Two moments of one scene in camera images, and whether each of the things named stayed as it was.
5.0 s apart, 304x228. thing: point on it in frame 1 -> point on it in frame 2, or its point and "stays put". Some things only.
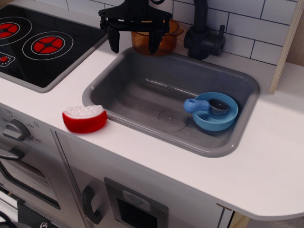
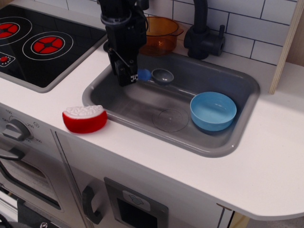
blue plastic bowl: x=206 y=120 stays put
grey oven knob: x=16 y=129 stays put
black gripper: x=135 y=15 -> x=127 y=23
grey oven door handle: x=20 y=154 stays put
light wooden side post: x=287 y=46 stays put
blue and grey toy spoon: x=216 y=107 -> x=160 y=76
